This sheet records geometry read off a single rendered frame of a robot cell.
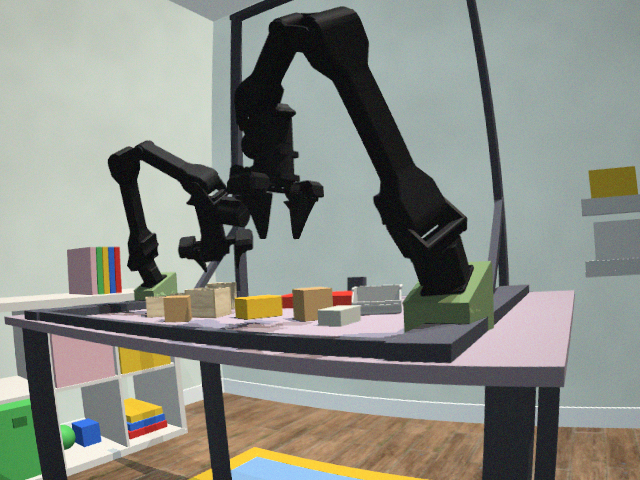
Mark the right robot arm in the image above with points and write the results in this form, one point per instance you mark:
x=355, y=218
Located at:
x=197, y=180

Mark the red flat rectangular block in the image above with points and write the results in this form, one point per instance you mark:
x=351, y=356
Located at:
x=339, y=298

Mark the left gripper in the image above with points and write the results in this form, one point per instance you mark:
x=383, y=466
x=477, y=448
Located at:
x=277, y=162

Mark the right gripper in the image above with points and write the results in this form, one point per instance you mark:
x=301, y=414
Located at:
x=188, y=246

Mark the yellow rectangular block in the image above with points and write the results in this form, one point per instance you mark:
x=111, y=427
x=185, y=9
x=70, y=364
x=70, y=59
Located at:
x=254, y=308

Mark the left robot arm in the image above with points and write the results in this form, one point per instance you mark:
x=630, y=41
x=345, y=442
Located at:
x=337, y=47

